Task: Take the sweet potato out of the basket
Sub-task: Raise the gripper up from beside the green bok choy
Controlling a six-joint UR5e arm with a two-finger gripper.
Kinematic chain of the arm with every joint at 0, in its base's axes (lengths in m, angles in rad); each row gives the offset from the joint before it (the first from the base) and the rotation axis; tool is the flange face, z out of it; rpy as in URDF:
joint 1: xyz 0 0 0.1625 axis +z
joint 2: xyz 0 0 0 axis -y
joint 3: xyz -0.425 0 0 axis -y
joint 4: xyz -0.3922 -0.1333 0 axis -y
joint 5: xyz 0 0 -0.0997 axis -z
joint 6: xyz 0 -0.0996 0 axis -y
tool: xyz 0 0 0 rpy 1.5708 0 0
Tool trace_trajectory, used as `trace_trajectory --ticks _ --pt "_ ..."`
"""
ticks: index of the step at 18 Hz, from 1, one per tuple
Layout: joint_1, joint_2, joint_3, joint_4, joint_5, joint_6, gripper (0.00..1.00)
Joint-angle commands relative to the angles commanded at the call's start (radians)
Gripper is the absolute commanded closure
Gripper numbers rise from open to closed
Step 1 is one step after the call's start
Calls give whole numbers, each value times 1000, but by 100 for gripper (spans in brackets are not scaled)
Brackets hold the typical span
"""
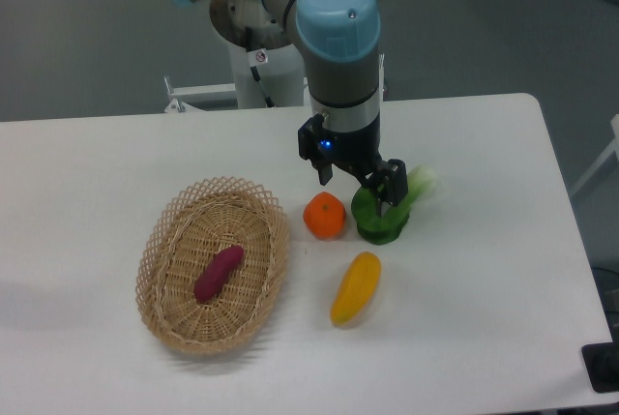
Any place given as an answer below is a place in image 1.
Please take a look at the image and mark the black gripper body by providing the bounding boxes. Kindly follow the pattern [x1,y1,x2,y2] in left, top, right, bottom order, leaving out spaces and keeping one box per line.
[298,114,384,188]

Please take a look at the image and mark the orange tangerine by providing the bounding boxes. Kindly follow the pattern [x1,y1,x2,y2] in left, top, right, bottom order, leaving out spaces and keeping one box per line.
[303,192,346,240]

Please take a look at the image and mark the woven wicker basket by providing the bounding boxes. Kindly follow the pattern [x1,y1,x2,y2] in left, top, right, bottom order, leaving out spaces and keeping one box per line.
[135,177,289,355]

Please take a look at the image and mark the white metal base frame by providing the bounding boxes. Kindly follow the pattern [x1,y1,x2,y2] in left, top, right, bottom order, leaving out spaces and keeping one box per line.
[162,75,310,113]

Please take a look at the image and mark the yellow mango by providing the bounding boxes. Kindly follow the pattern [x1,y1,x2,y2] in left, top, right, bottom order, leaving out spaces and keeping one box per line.
[330,252,382,327]

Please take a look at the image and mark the purple sweet potato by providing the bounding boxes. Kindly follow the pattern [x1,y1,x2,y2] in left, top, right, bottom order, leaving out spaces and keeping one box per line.
[193,245,245,303]

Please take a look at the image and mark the white frame at right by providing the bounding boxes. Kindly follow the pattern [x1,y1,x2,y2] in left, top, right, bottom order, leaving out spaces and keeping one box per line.
[568,115,618,201]

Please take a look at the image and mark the green bok choy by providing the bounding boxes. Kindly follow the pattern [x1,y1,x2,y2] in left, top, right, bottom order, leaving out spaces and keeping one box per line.
[351,165,438,245]

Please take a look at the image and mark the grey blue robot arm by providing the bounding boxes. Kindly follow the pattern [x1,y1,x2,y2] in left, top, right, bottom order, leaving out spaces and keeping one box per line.
[177,0,408,208]

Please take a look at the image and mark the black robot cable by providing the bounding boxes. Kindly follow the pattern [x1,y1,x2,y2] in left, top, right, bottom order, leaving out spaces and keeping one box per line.
[244,27,277,109]

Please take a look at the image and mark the black box at table edge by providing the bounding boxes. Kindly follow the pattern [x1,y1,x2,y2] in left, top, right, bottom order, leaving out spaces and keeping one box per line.
[581,342,618,394]

